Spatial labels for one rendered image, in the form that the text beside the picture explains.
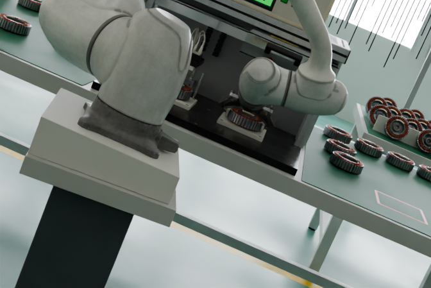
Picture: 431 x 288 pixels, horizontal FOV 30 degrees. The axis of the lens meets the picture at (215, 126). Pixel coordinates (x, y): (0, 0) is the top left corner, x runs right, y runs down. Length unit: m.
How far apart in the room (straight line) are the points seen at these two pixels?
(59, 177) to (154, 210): 0.20
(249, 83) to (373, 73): 6.84
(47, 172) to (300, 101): 0.80
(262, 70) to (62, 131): 0.68
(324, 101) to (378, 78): 6.78
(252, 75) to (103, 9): 0.52
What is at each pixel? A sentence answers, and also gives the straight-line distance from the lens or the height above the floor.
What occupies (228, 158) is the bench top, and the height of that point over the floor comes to 0.73.
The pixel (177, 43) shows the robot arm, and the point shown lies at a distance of 1.66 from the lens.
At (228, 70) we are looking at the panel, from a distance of 2.74.
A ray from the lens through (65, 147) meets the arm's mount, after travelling 1.63.
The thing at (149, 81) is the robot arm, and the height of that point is 0.96.
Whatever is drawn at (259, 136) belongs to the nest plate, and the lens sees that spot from 2.44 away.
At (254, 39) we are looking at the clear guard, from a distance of 2.36.
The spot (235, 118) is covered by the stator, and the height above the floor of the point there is 0.80.
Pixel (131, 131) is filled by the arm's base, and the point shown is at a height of 0.85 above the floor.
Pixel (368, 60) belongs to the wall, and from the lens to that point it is 8.91.
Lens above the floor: 1.27
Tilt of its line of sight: 12 degrees down
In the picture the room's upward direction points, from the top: 23 degrees clockwise
